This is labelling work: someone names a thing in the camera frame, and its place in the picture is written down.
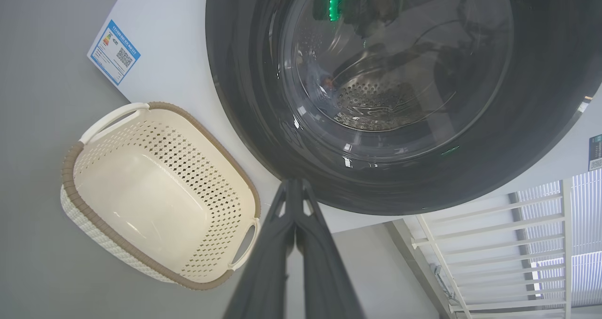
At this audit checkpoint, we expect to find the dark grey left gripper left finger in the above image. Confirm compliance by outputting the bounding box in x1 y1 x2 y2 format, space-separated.
223 179 297 319

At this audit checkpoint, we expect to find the white front-load washing machine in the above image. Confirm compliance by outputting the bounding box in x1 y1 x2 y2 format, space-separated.
87 0 602 235

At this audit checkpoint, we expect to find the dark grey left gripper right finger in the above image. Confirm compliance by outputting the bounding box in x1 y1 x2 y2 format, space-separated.
294 179 365 319

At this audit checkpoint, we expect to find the blue energy label sticker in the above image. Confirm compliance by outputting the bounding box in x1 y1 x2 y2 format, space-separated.
87 19 141 86

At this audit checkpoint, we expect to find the washing machine door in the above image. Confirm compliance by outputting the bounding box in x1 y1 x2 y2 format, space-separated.
206 0 602 216

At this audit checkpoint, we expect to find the white railing frame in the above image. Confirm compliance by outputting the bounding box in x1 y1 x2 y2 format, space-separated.
411 179 573 319

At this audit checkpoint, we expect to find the cream perforated laundry basket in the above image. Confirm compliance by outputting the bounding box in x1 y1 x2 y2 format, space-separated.
60 102 261 291

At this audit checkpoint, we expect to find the small printed text label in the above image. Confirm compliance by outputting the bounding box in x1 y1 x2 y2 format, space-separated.
588 134 602 171

